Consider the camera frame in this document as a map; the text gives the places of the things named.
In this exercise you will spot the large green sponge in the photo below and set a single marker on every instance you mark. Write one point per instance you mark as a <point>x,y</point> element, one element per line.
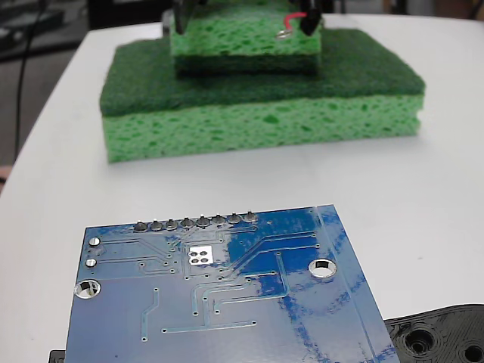
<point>246,125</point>

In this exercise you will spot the black plastic mount part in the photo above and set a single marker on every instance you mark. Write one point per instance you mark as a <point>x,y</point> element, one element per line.
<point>435,332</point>

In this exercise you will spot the blue printed circuit board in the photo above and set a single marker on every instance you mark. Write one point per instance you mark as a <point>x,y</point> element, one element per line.
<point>227,321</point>

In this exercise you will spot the small green sponge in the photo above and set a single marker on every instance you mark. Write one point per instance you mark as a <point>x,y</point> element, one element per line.
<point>234,41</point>

